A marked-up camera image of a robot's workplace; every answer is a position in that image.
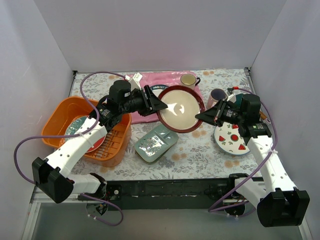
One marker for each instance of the pink cloth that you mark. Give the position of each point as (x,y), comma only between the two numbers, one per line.
(169,78)

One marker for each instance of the orange plastic bin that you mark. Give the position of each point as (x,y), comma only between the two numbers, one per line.
(111,151)

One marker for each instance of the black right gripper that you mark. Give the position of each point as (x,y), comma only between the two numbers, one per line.
(219,113)

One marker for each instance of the cream mug black handle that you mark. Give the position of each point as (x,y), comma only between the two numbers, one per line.
(189,81)

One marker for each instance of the light green divided tray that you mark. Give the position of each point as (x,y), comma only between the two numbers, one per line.
(153,145)

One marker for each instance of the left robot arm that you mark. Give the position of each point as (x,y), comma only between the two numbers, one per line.
(52,174)

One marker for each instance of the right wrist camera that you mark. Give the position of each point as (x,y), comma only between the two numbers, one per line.
(231,96)

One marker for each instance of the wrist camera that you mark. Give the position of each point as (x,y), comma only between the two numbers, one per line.
(231,96)
(134,81)

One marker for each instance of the red and teal floral plate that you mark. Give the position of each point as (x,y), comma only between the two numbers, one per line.
(76,125)

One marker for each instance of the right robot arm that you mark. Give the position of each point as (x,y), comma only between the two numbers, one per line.
(269,189)

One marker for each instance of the pink mug purple inside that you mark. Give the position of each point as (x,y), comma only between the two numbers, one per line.
(215,95)

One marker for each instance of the wooden handled metal spatula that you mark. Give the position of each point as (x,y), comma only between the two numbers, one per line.
(264,118)

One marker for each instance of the dark green mug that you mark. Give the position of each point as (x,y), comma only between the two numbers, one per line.
(238,99)

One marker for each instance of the cream plate dark red rim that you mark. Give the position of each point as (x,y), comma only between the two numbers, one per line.
(183,104)

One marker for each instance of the white watermelon plate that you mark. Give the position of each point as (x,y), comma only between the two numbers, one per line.
(228,139)

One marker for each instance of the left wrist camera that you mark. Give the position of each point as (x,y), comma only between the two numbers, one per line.
(134,81)

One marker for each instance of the white plate green rim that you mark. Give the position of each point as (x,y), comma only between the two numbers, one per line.
(159,87)

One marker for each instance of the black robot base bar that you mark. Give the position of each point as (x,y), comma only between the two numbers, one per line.
(167,194)

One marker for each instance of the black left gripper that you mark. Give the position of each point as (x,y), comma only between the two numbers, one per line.
(147,100)

